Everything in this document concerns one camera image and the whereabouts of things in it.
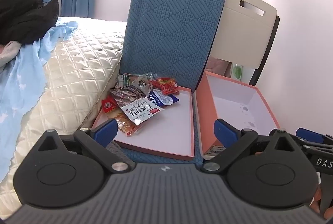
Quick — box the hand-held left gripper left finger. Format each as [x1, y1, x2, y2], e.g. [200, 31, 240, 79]
[34, 118, 136, 174]

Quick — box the cream quilted pillow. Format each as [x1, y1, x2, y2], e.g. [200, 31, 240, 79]
[0, 17, 128, 211]

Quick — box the pink cardboard box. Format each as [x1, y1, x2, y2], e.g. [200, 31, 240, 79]
[195, 70, 281, 161]

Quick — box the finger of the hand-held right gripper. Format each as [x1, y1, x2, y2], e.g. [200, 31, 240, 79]
[269, 129, 316, 151]
[296, 128, 333, 148]

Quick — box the dried fish snack packet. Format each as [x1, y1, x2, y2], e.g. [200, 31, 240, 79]
[109, 77, 165, 125]

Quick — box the green white bag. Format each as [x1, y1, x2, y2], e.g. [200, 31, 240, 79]
[231, 63, 244, 82]

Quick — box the clear orange flake packet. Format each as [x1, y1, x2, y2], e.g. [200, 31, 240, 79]
[107, 109, 144, 137]

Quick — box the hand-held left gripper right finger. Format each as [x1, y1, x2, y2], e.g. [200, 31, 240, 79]
[201, 118, 299, 174]

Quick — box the blue white snack packet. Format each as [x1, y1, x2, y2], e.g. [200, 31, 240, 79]
[147, 89, 181, 110]

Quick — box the person's right hand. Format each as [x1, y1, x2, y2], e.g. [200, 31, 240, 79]
[310, 182, 333, 220]

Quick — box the pink cloth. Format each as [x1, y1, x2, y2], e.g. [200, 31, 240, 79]
[205, 56, 232, 78]

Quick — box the black clothing pile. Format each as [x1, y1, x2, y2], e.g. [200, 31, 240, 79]
[0, 0, 60, 47]

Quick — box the cream chair with handle hole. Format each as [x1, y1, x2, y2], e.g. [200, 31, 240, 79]
[209, 0, 280, 86]

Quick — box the blue textured chair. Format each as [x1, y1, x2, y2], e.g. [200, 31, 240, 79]
[114, 0, 227, 168]

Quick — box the small red snack packet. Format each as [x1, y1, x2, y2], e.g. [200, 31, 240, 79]
[153, 78, 180, 95]

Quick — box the light blue star cloth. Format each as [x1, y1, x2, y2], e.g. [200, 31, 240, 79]
[0, 17, 78, 183]

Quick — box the pink box lid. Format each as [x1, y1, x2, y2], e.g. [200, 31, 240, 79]
[92, 85, 195, 162]

